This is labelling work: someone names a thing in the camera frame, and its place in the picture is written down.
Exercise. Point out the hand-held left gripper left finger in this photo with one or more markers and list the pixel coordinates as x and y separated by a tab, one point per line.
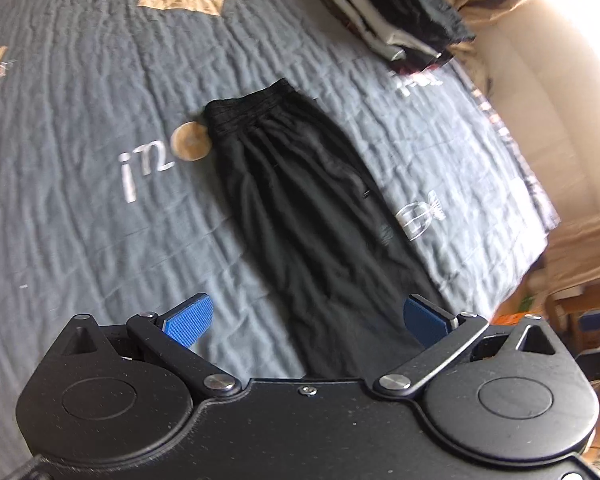
190	317

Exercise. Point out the stack of folded dark clothes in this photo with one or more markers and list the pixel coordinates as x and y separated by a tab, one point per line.
395	10

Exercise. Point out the grey fish print blanket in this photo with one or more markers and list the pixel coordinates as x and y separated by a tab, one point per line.
80	235

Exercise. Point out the black pants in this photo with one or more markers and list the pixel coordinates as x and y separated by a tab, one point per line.
305	210

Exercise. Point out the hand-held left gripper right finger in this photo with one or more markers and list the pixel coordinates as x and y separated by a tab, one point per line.
425	320

